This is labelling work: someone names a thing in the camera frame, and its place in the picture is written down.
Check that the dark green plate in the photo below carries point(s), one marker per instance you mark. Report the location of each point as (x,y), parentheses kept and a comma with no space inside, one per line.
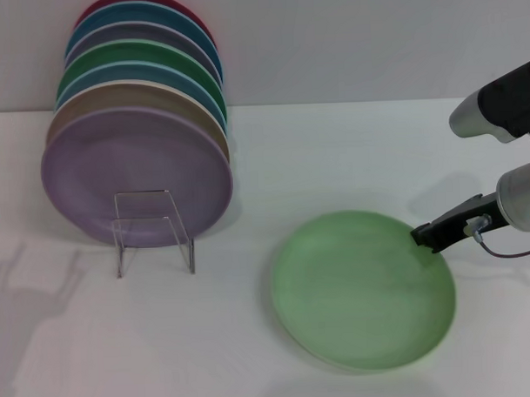
(125,53)

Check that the light blue plate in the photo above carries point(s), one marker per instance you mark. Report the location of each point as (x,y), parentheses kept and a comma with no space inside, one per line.
(125,73)

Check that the lilac plate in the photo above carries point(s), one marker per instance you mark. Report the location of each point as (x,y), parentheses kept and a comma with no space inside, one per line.
(116,169)

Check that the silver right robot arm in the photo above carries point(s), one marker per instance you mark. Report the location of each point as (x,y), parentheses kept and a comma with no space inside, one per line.
(519,189)

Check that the grey purple plate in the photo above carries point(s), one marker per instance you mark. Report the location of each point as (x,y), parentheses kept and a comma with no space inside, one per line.
(133,31)

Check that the red plate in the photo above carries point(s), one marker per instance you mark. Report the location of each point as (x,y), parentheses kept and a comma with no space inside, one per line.
(86,11)

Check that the clear acrylic plate rack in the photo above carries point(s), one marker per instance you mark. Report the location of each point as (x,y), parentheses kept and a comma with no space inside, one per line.
(190,253)

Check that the beige plate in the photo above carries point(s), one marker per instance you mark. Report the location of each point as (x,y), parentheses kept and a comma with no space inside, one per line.
(113,96)

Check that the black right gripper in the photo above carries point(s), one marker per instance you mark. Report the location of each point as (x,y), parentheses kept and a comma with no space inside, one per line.
(459,220)

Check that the light green plate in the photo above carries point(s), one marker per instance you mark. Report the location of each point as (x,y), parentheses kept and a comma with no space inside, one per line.
(360,295)

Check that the dark blue plate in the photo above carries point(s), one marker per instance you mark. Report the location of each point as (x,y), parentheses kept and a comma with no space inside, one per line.
(132,13)

